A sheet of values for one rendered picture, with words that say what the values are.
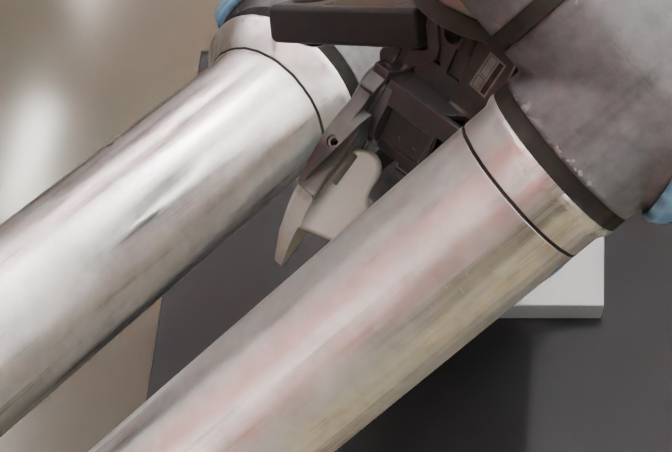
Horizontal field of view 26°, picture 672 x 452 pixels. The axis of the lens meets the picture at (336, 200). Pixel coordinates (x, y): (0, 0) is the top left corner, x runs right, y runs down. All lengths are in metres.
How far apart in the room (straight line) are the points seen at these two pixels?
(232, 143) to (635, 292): 0.55
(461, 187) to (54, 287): 0.36
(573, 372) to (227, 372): 0.70
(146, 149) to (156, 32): 1.15
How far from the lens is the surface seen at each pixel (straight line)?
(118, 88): 2.10
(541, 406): 1.38
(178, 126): 1.06
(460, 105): 0.88
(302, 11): 0.92
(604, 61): 0.68
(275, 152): 1.08
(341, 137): 0.88
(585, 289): 1.42
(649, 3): 0.68
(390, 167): 1.16
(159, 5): 2.22
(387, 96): 0.89
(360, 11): 0.89
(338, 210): 0.90
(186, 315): 1.43
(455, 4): 0.83
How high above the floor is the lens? 1.43
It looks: 48 degrees down
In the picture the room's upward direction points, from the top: straight up
